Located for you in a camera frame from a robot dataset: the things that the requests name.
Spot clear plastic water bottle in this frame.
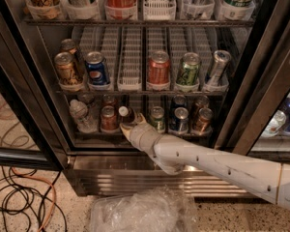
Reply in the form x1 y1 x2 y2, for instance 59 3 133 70
70 100 97 133

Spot black floor cables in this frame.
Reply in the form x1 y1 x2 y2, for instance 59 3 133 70
0 164 69 232

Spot bronze can front bottom right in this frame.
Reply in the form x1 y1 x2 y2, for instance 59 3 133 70
192 107 214 134

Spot gold can rear middle shelf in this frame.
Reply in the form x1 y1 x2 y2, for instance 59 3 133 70
60 39 82 67

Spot right fridge door frame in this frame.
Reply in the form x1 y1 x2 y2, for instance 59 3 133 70
210 0 290 163

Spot blue can shelf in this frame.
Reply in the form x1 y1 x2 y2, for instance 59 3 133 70
170 95 187 109
169 107 189 134

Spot silver slim can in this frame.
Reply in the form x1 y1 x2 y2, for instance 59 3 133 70
205 50 231 86

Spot brown bottle with white cap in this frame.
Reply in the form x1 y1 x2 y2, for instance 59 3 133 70
118 106 137 126

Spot copper can shelf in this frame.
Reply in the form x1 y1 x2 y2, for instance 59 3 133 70
101 95 117 108
101 105 119 133

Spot orange floor cable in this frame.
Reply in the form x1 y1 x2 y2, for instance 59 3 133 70
10 166 58 232

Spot orange can middle shelf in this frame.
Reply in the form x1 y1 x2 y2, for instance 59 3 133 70
147 50 170 85

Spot blue can rear bottom shelf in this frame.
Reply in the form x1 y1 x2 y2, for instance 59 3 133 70
170 95 187 109

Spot copper can front bottom shelf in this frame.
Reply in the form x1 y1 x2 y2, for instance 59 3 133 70
101 105 119 133

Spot left glass fridge door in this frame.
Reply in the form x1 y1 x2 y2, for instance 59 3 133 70
0 0 69 171

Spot copper can rear bottom shelf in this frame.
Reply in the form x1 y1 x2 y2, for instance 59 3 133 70
101 95 117 108

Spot bronze can rear bottom right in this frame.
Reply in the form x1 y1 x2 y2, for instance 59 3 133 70
190 95 210 117

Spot bronze can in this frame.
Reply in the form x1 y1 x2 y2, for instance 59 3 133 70
190 95 210 117
192 107 214 134

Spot white can behind right door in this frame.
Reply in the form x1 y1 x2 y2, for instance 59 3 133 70
261 110 286 137

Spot clear plastic bag bin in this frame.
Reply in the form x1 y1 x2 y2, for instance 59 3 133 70
89 187 197 232

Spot green can middle shelf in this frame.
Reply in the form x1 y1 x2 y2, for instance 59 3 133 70
176 52 201 86

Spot blue can front bottom shelf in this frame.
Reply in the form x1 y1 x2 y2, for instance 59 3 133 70
169 107 189 134

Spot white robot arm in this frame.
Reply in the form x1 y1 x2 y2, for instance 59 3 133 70
120 115 290 210

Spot steel fridge base grille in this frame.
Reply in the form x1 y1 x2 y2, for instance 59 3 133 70
64 151 259 198

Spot blue pepsi can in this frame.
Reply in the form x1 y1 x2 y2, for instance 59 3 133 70
85 51 110 86

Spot green can bottom shelf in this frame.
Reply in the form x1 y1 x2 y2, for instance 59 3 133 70
149 106 165 133

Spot gold can front middle shelf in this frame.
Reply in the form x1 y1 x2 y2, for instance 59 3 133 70
54 51 83 86

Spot empty white rack tray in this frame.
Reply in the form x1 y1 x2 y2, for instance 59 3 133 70
117 27 142 91

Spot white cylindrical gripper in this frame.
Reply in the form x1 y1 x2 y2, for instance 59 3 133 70
120 113 162 156

